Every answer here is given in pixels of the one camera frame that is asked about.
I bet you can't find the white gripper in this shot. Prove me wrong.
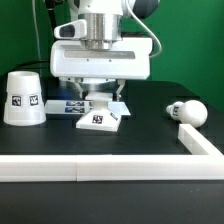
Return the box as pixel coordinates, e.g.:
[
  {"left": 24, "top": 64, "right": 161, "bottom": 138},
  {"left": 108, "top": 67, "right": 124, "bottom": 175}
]
[{"left": 50, "top": 19, "right": 152, "bottom": 100}]

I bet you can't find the white lamp base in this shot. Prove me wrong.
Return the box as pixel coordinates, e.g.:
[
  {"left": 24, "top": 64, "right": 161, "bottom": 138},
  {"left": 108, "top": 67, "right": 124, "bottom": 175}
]
[{"left": 76, "top": 92, "right": 121, "bottom": 132}]

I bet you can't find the white light bulb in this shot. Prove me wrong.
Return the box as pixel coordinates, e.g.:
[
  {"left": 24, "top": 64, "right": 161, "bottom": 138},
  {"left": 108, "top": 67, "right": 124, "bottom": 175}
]
[{"left": 166, "top": 100, "right": 208, "bottom": 128}]

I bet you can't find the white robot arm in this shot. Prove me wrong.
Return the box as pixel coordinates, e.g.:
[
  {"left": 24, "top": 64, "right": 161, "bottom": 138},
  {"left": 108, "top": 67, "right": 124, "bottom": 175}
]
[{"left": 50, "top": 0, "right": 161, "bottom": 100}]

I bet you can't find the white lamp shade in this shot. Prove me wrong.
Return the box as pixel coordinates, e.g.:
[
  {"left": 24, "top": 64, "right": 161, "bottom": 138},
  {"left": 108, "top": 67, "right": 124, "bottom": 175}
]
[{"left": 3, "top": 71, "right": 46, "bottom": 126}]

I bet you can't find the white marker sheet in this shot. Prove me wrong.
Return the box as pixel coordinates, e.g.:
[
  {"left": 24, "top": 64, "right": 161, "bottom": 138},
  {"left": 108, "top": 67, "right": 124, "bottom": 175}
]
[{"left": 45, "top": 100, "right": 131, "bottom": 116}]

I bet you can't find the black cable hose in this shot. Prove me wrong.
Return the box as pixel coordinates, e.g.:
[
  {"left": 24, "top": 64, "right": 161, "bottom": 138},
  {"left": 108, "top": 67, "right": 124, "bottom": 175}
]
[{"left": 9, "top": 0, "right": 64, "bottom": 73}]

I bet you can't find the thin white cable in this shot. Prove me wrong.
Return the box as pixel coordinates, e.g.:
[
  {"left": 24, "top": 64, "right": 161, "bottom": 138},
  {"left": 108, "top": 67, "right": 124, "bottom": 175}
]
[{"left": 31, "top": 0, "right": 42, "bottom": 61}]

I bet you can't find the white L-shaped wall fence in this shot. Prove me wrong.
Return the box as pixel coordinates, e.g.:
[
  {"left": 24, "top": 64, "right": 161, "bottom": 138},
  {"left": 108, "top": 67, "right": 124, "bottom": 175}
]
[{"left": 0, "top": 124, "right": 224, "bottom": 182}]

